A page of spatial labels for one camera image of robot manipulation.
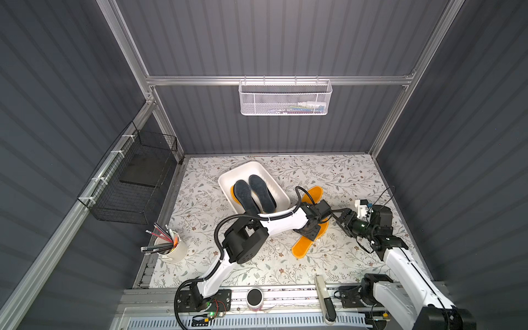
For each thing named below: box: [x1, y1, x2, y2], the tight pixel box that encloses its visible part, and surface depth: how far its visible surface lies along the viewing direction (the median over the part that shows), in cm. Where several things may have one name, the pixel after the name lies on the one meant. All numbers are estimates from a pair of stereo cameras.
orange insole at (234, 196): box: [230, 185, 242, 206], surface depth 103 cm
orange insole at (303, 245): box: [291, 220, 330, 260], surface depth 88 cm
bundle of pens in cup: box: [140, 222, 179, 255], surface depth 79 cm
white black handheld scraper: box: [314, 275, 337, 325], surface depth 72 cm
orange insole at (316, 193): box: [301, 185, 324, 205], surface depth 107 cm
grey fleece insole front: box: [233, 179, 261, 216], surface depth 101 cm
